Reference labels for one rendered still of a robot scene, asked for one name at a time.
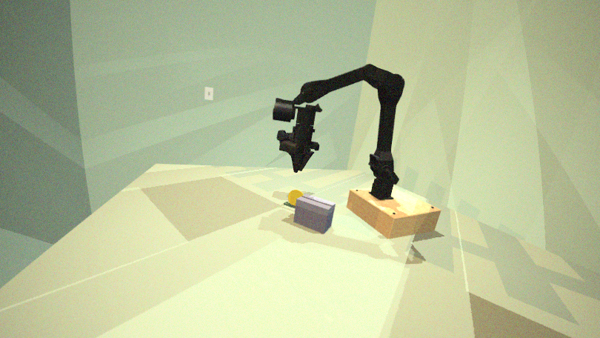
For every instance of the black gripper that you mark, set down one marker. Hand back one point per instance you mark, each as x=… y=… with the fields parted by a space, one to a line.
x=300 y=149

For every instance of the gold coin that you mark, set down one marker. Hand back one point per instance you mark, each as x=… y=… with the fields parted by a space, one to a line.
x=293 y=195

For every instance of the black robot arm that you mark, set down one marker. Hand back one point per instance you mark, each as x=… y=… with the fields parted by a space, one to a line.
x=390 y=88

